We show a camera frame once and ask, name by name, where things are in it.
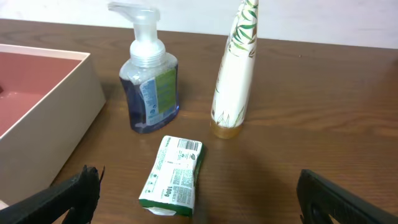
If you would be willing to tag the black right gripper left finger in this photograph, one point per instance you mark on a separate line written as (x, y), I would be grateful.
(76, 197)

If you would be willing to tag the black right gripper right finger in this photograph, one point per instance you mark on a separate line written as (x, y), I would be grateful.
(322, 201)

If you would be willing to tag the green white soap bar pack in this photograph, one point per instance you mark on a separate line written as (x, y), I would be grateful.
(170, 187)

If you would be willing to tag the white box with pink interior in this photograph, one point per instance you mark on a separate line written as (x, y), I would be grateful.
(49, 99)

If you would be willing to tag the white bamboo print lotion tube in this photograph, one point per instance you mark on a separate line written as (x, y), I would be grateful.
(233, 84)

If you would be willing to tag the clear foam soap pump bottle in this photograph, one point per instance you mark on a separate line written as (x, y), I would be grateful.
(150, 77)

